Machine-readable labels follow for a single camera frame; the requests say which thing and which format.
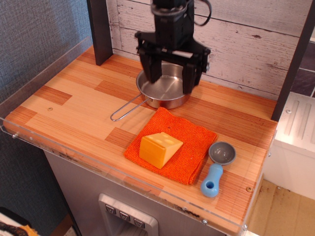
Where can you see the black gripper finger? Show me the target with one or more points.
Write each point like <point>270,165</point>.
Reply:
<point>152,67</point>
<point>191,77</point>

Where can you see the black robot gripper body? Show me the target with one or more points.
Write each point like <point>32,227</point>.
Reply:
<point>173,41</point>

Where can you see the small steel pot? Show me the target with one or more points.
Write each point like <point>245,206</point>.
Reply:
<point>166,92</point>

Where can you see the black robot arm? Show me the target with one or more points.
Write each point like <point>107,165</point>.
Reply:
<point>172,6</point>

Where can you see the yellow toy cheese wedge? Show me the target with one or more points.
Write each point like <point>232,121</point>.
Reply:
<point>157,149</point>

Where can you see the blue grey toy scoop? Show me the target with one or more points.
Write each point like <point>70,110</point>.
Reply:
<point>222,154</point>

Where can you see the orange knitted cloth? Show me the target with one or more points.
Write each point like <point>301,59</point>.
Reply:
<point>185,164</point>

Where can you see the white toy sink unit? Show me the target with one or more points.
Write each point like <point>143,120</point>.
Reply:
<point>290,162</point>

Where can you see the grey toy fridge cabinet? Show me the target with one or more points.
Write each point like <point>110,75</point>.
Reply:
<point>104,206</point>

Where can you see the clear acrylic table guard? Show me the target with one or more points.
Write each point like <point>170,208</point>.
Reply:
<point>65,109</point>

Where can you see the orange black object bottom left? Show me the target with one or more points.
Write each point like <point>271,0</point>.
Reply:
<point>18,231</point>

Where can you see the left dark frame post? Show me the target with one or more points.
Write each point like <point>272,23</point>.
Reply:
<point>100,29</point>

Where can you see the dark frame post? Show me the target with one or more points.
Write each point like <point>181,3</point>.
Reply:
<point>295,63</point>
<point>100,29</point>

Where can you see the right dark frame post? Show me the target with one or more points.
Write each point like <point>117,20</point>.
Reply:
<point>295,63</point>

